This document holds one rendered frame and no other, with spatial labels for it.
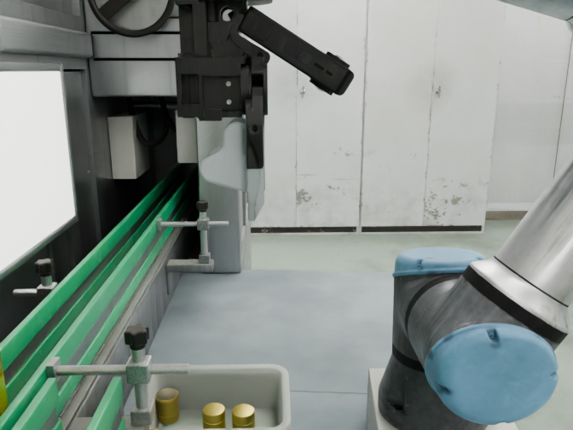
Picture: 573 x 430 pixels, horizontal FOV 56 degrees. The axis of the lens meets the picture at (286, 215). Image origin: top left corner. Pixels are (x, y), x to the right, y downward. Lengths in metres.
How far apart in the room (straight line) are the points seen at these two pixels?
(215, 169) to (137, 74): 0.98
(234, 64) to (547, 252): 0.34
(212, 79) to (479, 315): 0.34
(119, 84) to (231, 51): 0.98
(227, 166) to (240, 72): 0.09
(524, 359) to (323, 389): 0.52
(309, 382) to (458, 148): 3.59
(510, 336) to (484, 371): 0.04
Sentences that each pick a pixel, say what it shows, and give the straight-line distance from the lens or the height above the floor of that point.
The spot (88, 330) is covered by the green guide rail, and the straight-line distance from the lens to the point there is 0.85.
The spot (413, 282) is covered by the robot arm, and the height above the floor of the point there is 1.05.
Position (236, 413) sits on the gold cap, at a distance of 0.85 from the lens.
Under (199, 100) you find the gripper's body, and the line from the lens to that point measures 0.50.
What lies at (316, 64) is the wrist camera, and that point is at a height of 1.31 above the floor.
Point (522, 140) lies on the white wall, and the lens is 5.17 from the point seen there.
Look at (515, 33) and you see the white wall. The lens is 5.08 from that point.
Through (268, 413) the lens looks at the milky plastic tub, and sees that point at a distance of 0.93.
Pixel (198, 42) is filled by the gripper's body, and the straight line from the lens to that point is 0.51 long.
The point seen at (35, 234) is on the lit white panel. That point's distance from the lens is 1.09.
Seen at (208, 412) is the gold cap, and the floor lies 0.81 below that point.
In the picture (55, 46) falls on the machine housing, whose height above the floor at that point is 1.35.
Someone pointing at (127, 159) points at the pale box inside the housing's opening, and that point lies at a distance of 1.62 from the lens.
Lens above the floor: 1.31
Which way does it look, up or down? 15 degrees down
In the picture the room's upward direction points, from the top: straight up
